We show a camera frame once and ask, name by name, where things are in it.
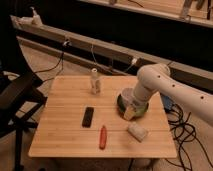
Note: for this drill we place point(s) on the black rectangular remote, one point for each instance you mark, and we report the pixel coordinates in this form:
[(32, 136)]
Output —
[(88, 115)]

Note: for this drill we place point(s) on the green bowl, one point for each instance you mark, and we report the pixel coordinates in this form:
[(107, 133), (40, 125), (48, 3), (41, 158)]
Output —
[(138, 111)]

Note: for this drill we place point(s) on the white spray bottle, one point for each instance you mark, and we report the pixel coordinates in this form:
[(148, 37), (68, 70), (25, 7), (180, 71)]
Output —
[(36, 17)]

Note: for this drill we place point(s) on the wooden table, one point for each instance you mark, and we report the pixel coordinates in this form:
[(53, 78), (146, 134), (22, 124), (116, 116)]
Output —
[(60, 132)]

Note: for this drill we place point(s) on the small white bottle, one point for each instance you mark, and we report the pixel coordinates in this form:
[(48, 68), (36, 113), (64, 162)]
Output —
[(95, 81)]

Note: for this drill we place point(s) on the grey long rail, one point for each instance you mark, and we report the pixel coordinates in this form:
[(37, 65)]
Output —
[(122, 54)]

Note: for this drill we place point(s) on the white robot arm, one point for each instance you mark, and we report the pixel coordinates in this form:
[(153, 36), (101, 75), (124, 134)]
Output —
[(156, 78)]

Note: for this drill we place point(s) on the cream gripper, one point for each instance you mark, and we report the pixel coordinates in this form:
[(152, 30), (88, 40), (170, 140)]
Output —
[(129, 113)]

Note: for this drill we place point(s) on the white cup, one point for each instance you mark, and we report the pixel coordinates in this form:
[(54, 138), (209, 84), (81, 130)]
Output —
[(127, 95)]

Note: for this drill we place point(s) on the black chair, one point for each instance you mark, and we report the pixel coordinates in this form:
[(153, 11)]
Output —
[(15, 94)]

